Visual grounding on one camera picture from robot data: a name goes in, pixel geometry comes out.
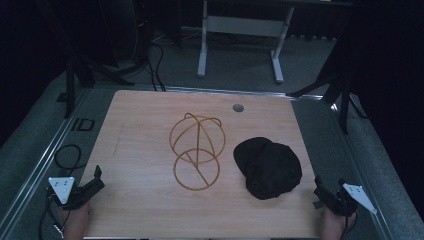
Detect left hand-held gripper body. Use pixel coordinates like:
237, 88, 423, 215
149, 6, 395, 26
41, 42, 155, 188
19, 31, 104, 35
45, 176, 90, 211

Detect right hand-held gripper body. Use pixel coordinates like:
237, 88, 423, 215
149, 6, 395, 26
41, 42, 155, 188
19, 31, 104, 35
312, 182, 378, 218

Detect black cap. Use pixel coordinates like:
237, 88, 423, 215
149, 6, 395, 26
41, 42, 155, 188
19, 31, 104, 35
232, 136, 304, 201

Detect gold wire hat stand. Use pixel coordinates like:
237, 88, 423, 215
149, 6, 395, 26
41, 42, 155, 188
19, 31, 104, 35
168, 112, 227, 192

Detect person's right hand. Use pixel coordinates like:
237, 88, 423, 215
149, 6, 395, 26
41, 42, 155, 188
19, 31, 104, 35
320, 205, 357, 240

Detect person's left hand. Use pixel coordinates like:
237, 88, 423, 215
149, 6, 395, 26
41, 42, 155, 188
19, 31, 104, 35
58, 200, 91, 240

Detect black tripod stand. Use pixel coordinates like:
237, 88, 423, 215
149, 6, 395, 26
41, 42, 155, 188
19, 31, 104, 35
288, 39, 369, 136
56, 49, 136, 120

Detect metal floor rail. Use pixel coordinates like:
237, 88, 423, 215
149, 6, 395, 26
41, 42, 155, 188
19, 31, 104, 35
328, 101, 396, 240
0, 87, 90, 238
109, 83, 325, 102

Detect right hand-held gripper cable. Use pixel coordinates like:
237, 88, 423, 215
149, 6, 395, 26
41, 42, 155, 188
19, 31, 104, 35
340, 213, 360, 240

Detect hand-held gripper cable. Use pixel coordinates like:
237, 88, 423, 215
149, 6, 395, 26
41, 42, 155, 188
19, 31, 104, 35
37, 194, 68, 240
340, 213, 360, 240

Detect black coiled cable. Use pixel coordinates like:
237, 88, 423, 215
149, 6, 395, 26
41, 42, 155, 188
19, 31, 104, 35
53, 143, 88, 172

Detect left hand-held gripper cable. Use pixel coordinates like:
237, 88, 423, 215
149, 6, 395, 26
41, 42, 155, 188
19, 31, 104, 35
37, 194, 68, 240

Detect black floor cables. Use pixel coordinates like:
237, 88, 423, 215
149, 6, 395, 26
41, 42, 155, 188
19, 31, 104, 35
133, 19, 168, 92

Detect white metal desk frame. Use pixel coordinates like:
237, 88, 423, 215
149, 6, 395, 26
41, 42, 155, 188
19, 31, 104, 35
196, 0, 296, 84

